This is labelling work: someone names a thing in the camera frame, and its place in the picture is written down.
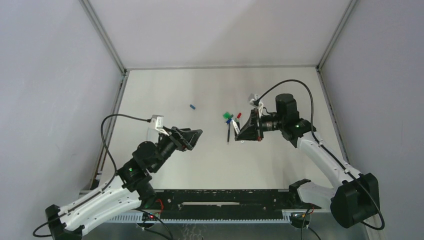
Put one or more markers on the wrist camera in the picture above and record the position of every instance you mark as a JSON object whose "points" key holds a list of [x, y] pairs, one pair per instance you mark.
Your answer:
{"points": [[157, 121], [254, 101]]}

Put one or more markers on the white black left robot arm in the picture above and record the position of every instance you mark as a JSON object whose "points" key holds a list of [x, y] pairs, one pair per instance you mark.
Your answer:
{"points": [[128, 189]]}

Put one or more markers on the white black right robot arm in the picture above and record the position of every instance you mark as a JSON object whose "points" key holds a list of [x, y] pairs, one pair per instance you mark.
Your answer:
{"points": [[353, 197]]}

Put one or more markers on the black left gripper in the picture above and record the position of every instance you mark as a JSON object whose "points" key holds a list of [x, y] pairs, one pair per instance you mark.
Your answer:
{"points": [[179, 139]]}

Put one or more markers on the black thin pen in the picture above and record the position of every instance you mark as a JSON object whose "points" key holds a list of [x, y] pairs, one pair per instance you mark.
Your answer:
{"points": [[228, 135]]}

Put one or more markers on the green highlighter cap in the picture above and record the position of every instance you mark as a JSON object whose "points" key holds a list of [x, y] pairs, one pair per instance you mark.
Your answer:
{"points": [[227, 115]]}

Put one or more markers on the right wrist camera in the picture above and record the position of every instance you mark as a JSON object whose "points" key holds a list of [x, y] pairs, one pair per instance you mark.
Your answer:
{"points": [[254, 101]]}

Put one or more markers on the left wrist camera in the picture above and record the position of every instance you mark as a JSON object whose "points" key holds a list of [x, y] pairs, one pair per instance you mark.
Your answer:
{"points": [[157, 121]]}

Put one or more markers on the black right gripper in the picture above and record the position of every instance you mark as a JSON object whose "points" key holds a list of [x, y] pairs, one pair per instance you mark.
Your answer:
{"points": [[257, 123]]}

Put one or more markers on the white marker green end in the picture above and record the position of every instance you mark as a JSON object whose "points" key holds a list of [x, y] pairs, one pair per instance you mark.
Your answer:
{"points": [[236, 127]]}

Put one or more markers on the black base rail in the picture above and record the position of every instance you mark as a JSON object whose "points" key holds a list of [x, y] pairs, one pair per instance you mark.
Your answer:
{"points": [[225, 204]]}

